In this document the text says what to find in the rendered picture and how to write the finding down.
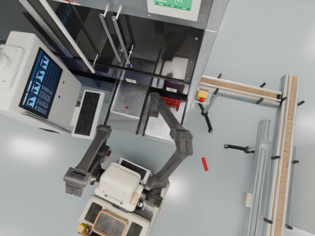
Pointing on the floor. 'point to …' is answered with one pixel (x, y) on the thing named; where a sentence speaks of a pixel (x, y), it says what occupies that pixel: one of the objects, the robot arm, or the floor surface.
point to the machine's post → (207, 43)
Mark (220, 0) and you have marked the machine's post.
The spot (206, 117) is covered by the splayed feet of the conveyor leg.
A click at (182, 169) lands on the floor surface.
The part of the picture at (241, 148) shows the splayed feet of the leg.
